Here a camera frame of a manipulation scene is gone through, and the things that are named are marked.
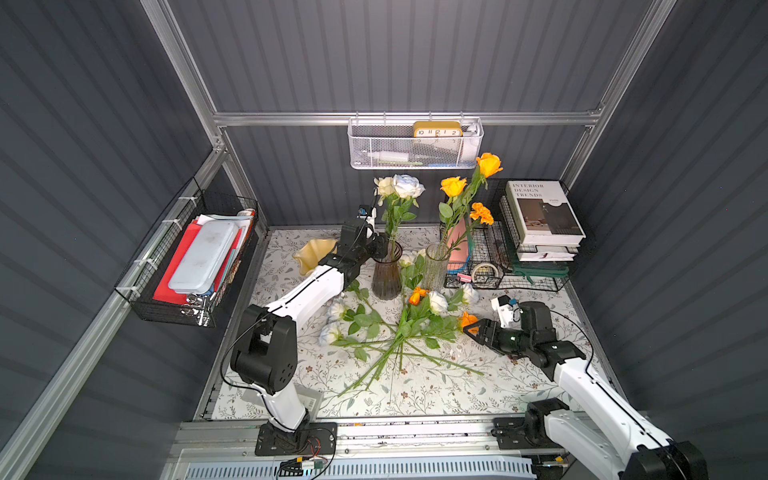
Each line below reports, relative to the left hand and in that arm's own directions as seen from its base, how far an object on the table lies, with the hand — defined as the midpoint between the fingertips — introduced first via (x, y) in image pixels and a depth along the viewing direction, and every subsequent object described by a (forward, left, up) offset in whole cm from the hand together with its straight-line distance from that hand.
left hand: (386, 234), depth 87 cm
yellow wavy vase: (-3, +22, -4) cm, 23 cm away
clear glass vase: (+1, -16, -17) cm, 24 cm away
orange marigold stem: (-2, -24, +10) cm, 27 cm away
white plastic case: (-19, +43, +9) cm, 48 cm away
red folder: (-23, +51, +6) cm, 56 cm away
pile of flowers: (-19, -9, -18) cm, 27 cm away
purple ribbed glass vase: (-6, 0, -12) cm, 14 cm away
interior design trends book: (+8, -49, +1) cm, 49 cm away
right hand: (-25, -25, -13) cm, 37 cm away
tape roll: (+2, -35, -22) cm, 41 cm away
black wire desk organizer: (+11, -36, -22) cm, 44 cm away
